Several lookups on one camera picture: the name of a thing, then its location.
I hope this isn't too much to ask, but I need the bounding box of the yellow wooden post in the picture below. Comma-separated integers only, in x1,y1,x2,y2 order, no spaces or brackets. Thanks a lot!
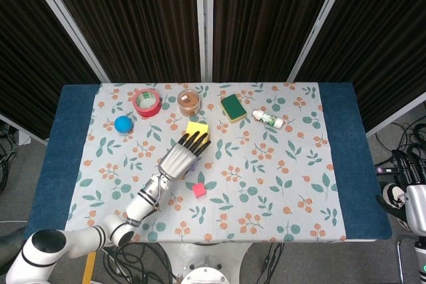
82,251,97,284

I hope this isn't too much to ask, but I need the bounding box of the white and black sneaker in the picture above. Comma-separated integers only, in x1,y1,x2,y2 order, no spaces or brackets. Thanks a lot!
382,183,407,221

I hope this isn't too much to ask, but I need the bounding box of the dark blue table cover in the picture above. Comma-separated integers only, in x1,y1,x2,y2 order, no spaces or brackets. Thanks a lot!
25,82,393,241

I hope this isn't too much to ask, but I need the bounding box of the floral fruit print tablecloth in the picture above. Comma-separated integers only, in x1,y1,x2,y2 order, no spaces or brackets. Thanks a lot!
65,81,347,243

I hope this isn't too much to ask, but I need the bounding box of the black power strip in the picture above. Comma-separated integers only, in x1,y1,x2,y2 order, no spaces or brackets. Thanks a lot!
375,164,407,175

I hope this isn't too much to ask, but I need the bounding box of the clear jar with brown contents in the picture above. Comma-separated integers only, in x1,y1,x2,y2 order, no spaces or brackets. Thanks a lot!
176,89,202,118

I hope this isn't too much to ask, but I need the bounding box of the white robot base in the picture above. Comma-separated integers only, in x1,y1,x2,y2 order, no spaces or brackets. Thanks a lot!
158,242,254,284

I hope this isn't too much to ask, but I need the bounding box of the green and yellow sponge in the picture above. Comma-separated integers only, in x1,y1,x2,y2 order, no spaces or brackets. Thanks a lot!
220,94,248,124

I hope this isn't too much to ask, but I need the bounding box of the red tape roll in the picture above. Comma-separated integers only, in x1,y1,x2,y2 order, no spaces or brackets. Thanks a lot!
132,88,163,118

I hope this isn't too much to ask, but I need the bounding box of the black floor cable bundle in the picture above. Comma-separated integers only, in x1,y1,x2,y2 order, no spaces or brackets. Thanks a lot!
375,120,426,185
0,122,19,195
99,243,177,284

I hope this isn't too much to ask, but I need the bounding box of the blue ball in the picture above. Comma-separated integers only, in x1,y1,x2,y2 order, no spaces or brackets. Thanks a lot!
114,115,134,134

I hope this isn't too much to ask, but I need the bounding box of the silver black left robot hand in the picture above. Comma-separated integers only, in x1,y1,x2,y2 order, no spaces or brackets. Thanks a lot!
157,130,212,182

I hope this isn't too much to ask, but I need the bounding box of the large yellow foam cube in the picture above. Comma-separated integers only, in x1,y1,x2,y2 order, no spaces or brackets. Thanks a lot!
185,121,211,145

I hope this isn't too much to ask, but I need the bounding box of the small white bottle green label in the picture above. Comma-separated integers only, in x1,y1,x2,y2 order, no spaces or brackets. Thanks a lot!
252,108,285,129

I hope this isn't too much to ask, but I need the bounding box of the metal chair frame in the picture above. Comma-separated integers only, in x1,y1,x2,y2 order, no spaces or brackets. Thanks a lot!
395,235,417,284

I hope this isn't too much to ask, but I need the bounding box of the dark ribbed partition panel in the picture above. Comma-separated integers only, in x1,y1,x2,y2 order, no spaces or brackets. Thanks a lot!
0,0,110,142
21,0,209,84
288,0,426,137
202,0,343,82

